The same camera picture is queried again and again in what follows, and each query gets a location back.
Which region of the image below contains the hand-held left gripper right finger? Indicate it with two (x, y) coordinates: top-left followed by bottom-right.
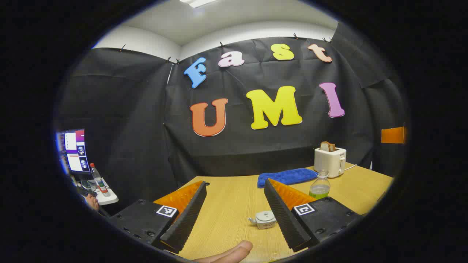
(264, 178), (362, 252)

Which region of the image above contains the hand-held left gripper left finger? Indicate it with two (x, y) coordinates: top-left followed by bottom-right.
(109, 181), (207, 254)

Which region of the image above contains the green label water bottle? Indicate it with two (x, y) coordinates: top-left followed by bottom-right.
(309, 169), (331, 200)

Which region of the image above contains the clear bottle red label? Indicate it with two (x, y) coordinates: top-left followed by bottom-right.
(90, 163), (110, 197)

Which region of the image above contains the blue towel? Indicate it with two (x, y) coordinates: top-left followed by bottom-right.
(257, 168), (318, 188)

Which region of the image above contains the white toaster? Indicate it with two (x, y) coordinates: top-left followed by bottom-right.
(314, 147), (347, 178)

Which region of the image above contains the white side table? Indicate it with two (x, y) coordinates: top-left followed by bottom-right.
(79, 178), (119, 206)

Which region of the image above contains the computer monitor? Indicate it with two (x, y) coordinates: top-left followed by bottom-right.
(57, 129), (92, 176)

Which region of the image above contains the ceiling light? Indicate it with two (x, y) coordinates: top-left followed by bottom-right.
(179, 0), (219, 8)

